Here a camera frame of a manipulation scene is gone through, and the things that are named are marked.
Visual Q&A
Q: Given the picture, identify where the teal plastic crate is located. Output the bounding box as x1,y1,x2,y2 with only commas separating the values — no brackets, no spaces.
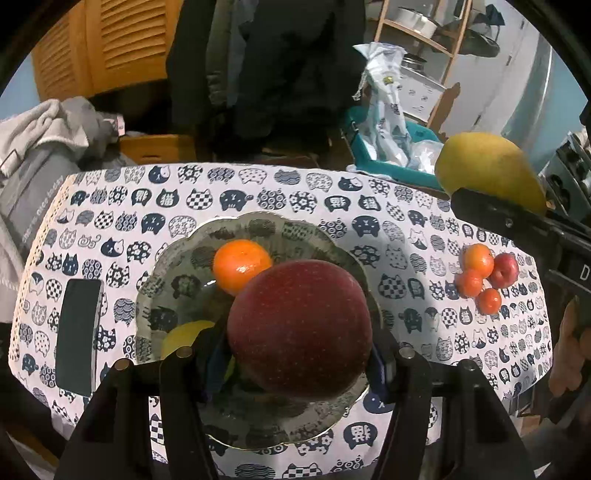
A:
346,107,451,190

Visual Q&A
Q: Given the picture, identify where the black hanging coat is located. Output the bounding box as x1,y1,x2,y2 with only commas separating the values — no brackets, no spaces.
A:
166,0,365,158

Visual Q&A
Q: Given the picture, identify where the yellow pear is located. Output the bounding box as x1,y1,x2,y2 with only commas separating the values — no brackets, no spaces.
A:
434,132,548,215
161,320,238,388

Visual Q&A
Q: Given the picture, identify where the grey fabric bag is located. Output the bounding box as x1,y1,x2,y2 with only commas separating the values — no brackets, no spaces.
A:
0,143,79,259

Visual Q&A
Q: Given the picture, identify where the person's right hand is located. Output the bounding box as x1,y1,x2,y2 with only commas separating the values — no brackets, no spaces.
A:
549,295,591,398

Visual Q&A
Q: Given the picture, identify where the white pot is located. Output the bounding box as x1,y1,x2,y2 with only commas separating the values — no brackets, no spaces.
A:
398,6,439,38

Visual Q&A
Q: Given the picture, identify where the crumpled grey jacket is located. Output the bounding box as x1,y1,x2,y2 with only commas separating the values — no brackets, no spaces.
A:
60,96,134,167

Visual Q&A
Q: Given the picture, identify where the black smartphone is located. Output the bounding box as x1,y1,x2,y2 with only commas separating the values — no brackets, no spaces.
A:
54,278,105,398

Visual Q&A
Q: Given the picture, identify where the dark hanging wok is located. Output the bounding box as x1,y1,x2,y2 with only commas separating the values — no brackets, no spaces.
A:
462,0,504,58

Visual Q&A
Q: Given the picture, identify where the clear plastic bag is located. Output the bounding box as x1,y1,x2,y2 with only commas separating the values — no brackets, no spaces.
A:
409,141,446,174

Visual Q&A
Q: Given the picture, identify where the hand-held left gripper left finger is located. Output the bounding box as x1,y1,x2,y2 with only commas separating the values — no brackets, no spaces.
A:
54,330,241,480

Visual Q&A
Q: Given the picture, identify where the grey hanging jacket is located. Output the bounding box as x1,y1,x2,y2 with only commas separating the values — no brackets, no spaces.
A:
205,0,245,139

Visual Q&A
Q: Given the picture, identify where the dark red apple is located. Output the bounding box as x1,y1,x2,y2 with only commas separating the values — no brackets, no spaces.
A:
226,260,373,401

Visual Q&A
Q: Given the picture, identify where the pink red apple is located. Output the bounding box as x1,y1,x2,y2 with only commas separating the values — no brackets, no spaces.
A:
489,252,520,289

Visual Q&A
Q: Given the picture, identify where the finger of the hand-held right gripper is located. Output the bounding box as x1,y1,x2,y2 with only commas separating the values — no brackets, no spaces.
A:
450,187,561,252

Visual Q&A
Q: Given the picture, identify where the green patterned bowl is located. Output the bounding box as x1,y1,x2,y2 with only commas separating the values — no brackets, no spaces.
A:
135,211,384,450

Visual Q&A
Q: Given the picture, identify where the small orange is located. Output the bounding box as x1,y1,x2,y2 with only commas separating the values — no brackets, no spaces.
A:
476,288,502,315

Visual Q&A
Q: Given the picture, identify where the light grey towel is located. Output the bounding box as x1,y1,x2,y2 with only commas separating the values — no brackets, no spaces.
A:
0,99,70,324

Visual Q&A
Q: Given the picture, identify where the white storage basket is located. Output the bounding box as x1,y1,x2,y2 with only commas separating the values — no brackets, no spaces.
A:
394,65,446,123

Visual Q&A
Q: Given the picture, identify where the wooden shelf rack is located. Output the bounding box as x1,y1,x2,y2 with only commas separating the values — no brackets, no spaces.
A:
373,0,474,130

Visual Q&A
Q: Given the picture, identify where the metal shoe rack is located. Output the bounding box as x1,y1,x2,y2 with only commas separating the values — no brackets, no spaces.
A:
538,131,591,217

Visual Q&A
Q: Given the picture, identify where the wooden louvered cabinet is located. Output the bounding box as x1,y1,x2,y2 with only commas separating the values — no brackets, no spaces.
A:
30,0,185,100

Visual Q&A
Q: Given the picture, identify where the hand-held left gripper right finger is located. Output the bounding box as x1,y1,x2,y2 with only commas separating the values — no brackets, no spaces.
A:
365,332,536,480

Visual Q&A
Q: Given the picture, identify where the white door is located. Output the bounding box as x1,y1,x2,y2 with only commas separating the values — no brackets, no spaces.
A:
457,14,541,139

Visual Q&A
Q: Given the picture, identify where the large orange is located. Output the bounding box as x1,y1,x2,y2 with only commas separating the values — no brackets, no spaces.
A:
463,244,495,277

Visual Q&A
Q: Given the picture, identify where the wooden drawer box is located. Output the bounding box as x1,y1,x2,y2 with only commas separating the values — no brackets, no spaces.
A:
121,134,195,164

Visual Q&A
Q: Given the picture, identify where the cat print tablecloth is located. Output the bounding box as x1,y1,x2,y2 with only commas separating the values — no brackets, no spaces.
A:
9,162,555,480

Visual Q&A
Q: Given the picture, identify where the printed white rice bag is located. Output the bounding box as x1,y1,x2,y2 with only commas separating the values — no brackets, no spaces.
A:
353,42,409,167

